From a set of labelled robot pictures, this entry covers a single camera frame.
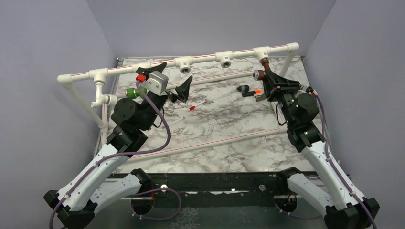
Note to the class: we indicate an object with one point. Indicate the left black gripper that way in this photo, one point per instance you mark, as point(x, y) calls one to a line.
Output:
point(183, 90)

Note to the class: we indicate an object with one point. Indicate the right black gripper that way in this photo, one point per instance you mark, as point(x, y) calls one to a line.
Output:
point(280, 85)

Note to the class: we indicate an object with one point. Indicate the brown water faucet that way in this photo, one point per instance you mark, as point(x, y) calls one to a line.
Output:
point(259, 75)

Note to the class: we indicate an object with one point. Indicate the green water faucet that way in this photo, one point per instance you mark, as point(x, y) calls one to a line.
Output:
point(133, 93)

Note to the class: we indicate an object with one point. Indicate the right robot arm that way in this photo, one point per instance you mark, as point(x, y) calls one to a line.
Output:
point(341, 204)

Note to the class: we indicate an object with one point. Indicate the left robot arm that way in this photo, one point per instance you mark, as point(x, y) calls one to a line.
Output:
point(77, 203)

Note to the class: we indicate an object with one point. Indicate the white water faucet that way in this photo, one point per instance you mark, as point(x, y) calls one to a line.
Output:
point(100, 98)

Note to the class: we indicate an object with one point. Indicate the black orange marker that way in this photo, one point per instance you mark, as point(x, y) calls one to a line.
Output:
point(251, 93)

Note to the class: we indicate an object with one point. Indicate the black grey faucet part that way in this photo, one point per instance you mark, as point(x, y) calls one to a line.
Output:
point(243, 88)

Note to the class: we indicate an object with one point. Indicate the red capped white pen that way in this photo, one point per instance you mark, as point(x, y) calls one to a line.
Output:
point(197, 105)

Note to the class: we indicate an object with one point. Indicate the purple capped white pen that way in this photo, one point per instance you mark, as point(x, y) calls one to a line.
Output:
point(176, 121)

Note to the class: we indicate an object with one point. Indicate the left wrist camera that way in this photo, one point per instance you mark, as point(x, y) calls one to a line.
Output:
point(157, 83)

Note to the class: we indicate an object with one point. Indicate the grey metal handle piece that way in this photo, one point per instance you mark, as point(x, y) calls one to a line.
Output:
point(259, 97)

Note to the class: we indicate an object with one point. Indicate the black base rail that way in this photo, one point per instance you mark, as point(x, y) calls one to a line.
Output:
point(204, 190)

